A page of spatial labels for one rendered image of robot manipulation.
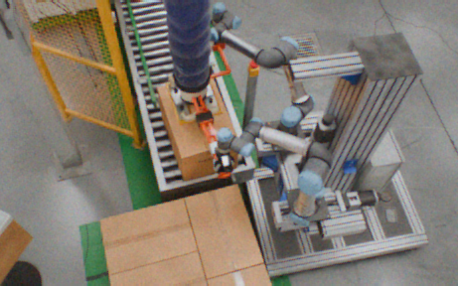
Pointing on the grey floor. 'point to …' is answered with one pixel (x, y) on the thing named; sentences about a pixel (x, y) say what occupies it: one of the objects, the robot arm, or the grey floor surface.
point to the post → (249, 94)
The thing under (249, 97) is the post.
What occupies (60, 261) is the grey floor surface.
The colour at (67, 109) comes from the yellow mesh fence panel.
